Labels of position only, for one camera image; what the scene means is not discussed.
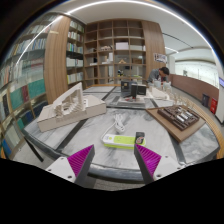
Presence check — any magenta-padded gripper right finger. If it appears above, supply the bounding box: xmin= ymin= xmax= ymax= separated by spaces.
xmin=133 ymin=143 xmax=185 ymax=185

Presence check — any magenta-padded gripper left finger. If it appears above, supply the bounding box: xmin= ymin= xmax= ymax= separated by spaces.
xmin=45 ymin=144 xmax=96 ymax=188

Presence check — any black charger block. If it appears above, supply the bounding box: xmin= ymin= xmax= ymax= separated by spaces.
xmin=134 ymin=131 xmax=146 ymax=146

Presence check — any green and white power strip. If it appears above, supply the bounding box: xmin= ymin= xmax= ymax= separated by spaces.
xmin=101 ymin=133 xmax=147 ymax=150

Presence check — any brown model on wooden board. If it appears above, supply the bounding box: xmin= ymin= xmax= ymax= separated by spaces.
xmin=146 ymin=103 xmax=207 ymax=144

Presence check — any small white architectural model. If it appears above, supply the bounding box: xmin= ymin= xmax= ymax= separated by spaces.
xmin=146 ymin=84 xmax=171 ymax=101

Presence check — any black waste bin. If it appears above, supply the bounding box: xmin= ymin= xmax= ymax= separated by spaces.
xmin=201 ymin=94 xmax=211 ymax=108

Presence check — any black architectural model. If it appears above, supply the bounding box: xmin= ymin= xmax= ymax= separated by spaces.
xmin=117 ymin=79 xmax=148 ymax=107

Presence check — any person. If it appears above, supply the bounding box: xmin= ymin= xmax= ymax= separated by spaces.
xmin=146 ymin=66 xmax=171 ymax=85

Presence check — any tall bookshelf with books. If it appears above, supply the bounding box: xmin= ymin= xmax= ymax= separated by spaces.
xmin=0 ymin=13 xmax=59 ymax=158

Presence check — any narrow bookshelf with books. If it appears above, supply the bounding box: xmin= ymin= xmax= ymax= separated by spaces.
xmin=65 ymin=19 xmax=86 ymax=89

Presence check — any wooden cubby shelf unit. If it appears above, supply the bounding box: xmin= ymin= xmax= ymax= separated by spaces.
xmin=83 ymin=19 xmax=148 ymax=88

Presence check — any curved ceiling light strip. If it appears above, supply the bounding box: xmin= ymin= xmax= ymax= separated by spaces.
xmin=14 ymin=0 xmax=216 ymax=68

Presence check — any white power strip cable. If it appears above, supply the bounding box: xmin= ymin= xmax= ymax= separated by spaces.
xmin=99 ymin=113 xmax=126 ymax=143

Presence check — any wall poster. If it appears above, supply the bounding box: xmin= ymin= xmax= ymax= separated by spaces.
xmin=153 ymin=52 xmax=169 ymax=65

